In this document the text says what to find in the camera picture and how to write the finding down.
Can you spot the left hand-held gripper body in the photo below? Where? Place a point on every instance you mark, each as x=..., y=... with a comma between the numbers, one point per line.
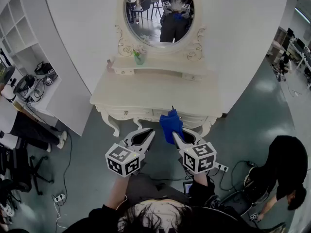
x=121, y=161

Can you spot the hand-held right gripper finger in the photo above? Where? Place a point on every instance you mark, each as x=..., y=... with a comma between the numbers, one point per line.
x=180, y=143
x=197, y=138

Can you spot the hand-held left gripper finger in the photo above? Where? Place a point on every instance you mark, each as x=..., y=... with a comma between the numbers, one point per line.
x=139, y=131
x=148, y=143

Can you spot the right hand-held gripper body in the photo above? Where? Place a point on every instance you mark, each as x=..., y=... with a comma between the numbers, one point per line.
x=199, y=158

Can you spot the blue cloth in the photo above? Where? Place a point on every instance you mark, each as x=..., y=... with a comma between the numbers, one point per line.
x=170, y=125

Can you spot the person's left forearm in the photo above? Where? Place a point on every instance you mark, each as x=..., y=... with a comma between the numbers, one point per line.
x=116, y=193

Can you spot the person's right forearm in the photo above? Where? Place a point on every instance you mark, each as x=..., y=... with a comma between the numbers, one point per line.
x=200, y=178

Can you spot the cream white dressing table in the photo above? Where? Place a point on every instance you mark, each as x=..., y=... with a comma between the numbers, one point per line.
x=145, y=91

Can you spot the white power strip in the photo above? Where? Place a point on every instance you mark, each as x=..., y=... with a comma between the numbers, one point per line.
x=60, y=197
x=222, y=167

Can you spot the black tablet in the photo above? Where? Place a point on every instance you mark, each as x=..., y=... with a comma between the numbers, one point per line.
x=187, y=188

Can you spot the person's legs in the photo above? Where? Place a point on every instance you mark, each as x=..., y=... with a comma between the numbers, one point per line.
x=145, y=186

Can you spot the black round chair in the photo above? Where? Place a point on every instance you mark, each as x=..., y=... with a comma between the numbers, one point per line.
x=236, y=203

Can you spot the person's torso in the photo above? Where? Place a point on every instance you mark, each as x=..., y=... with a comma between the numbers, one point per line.
x=218, y=222

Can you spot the green glass vase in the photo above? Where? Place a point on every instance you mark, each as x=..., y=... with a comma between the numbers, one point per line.
x=140, y=60

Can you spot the pink glass bottle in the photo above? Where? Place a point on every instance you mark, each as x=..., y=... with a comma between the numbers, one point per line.
x=109, y=65

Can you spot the spare hand-held gripper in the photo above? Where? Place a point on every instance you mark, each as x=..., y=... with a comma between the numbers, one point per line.
x=50, y=78

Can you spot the black office chair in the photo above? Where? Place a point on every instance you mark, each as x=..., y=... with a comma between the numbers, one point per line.
x=17, y=166

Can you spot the white shelf unit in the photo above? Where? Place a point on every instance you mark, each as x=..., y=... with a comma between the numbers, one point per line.
x=63, y=57

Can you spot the black box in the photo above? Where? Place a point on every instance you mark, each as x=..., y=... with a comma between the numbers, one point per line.
x=43, y=68

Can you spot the oval mirror with ornate frame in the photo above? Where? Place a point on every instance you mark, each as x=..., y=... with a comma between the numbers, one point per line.
x=155, y=33

